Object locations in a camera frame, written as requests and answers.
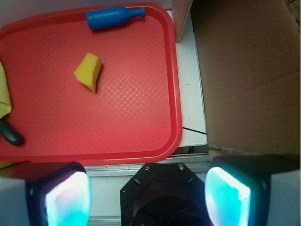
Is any brown cardboard box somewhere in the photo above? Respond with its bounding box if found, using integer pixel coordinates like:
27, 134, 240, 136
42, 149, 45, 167
191, 0, 301, 154

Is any black octagonal mount plate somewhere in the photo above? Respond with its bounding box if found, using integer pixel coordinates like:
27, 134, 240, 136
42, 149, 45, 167
120, 163, 211, 226

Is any red plastic tray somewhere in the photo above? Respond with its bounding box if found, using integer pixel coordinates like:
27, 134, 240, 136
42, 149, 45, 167
0, 3, 182, 165

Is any yellow sponge piece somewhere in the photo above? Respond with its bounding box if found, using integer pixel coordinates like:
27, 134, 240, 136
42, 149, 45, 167
73, 53, 102, 93

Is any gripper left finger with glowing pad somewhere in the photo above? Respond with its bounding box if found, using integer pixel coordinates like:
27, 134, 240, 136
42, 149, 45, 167
0, 161, 92, 226

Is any yellow cloth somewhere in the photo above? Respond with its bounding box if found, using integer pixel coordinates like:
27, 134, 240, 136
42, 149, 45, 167
0, 63, 12, 119

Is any black handle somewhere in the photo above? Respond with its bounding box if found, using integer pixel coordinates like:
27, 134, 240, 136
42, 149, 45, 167
0, 119, 24, 146

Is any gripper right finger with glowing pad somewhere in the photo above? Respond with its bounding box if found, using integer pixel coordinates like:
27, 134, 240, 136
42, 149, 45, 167
205, 154, 301, 226

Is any blue plastic bottle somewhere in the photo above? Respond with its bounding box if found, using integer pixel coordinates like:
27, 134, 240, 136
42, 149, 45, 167
86, 7, 145, 31

